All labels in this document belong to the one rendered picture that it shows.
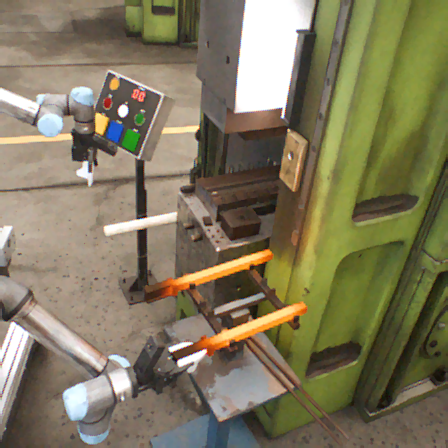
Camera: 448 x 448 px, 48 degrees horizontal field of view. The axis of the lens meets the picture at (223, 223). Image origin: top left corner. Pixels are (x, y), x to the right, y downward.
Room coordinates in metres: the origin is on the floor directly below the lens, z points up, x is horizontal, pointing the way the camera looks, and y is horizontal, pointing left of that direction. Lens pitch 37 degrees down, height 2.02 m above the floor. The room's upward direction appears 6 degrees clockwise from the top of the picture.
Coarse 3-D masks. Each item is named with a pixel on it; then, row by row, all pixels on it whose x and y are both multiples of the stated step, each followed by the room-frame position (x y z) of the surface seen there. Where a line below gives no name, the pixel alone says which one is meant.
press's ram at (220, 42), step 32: (224, 0) 1.55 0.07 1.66; (256, 0) 1.45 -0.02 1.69; (288, 0) 1.50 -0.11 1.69; (224, 32) 1.54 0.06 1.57; (256, 32) 1.46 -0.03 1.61; (288, 32) 1.51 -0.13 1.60; (224, 64) 1.52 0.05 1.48; (256, 64) 1.47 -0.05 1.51; (288, 64) 1.52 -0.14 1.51; (224, 96) 1.50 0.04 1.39; (256, 96) 1.47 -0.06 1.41
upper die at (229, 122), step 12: (204, 84) 1.65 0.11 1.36; (204, 96) 1.63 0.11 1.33; (216, 96) 1.56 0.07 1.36; (204, 108) 1.63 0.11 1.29; (216, 108) 1.55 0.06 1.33; (228, 108) 1.49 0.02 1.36; (276, 108) 1.57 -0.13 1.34; (216, 120) 1.54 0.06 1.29; (228, 120) 1.49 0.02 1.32; (240, 120) 1.51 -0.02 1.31; (252, 120) 1.53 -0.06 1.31; (264, 120) 1.55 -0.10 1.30; (276, 120) 1.58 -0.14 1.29; (228, 132) 1.49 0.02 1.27
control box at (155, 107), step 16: (112, 80) 2.06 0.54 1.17; (128, 80) 2.03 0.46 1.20; (112, 96) 2.02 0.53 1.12; (128, 96) 1.98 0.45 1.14; (144, 96) 1.94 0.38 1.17; (160, 96) 1.91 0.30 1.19; (96, 112) 2.02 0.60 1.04; (112, 112) 1.98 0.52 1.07; (128, 112) 1.94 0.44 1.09; (144, 112) 1.90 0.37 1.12; (160, 112) 1.90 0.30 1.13; (128, 128) 1.90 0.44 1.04; (144, 128) 1.86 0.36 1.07; (160, 128) 1.90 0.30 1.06; (144, 144) 1.82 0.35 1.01
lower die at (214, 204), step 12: (264, 168) 1.79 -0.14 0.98; (276, 168) 1.80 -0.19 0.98; (204, 180) 1.65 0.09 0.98; (216, 180) 1.65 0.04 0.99; (228, 180) 1.66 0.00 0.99; (240, 180) 1.67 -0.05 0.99; (252, 180) 1.66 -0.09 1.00; (204, 192) 1.58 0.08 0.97; (228, 192) 1.56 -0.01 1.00; (240, 192) 1.58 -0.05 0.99; (252, 192) 1.59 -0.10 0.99; (264, 192) 1.60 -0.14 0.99; (276, 192) 1.61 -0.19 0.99; (204, 204) 1.58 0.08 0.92; (216, 204) 1.49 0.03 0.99; (228, 204) 1.50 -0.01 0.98; (240, 204) 1.53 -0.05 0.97; (252, 204) 1.55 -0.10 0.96; (216, 216) 1.48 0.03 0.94
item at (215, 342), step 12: (276, 312) 1.01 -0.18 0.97; (288, 312) 1.02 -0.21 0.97; (300, 312) 1.03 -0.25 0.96; (252, 324) 0.96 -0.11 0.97; (264, 324) 0.96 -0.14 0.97; (276, 324) 0.98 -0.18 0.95; (204, 336) 0.89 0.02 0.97; (216, 336) 0.90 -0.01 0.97; (228, 336) 0.91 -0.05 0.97; (240, 336) 0.92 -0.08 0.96; (180, 348) 0.85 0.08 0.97; (192, 348) 0.85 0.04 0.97; (204, 348) 0.86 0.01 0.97; (216, 348) 0.88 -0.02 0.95
